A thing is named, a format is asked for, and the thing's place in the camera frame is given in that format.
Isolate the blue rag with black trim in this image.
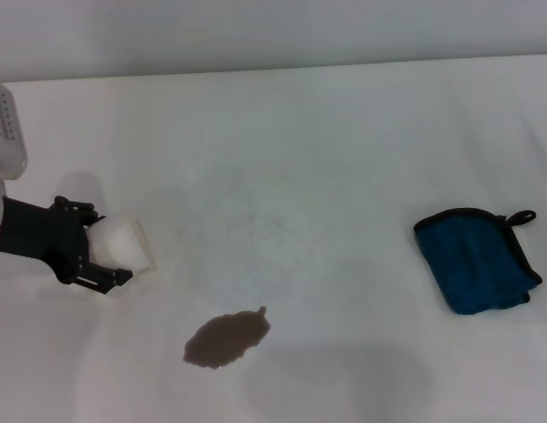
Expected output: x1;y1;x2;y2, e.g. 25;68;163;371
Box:
412;207;544;316

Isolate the dark brown water stain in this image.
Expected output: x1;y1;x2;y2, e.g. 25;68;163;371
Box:
181;305;272;370

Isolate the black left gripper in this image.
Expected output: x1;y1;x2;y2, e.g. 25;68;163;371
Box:
0;195;135;297

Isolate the white paper cup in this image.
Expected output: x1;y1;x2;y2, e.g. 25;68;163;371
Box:
86;211;157;273

